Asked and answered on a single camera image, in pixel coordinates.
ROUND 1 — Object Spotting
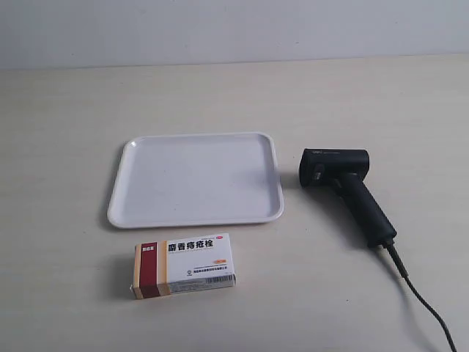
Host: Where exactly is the white red medicine box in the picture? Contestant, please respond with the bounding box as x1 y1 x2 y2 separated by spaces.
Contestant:
130 233 236 299

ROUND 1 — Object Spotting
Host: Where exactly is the black handheld barcode scanner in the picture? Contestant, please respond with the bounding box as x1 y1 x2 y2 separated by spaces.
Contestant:
298 147 398 249

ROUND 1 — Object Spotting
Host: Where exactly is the white plastic tray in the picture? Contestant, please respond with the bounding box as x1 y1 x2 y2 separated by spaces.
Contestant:
107 132 284 230

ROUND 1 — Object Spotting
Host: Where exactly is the black scanner cable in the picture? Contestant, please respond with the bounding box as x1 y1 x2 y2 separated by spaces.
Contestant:
382 240 458 352

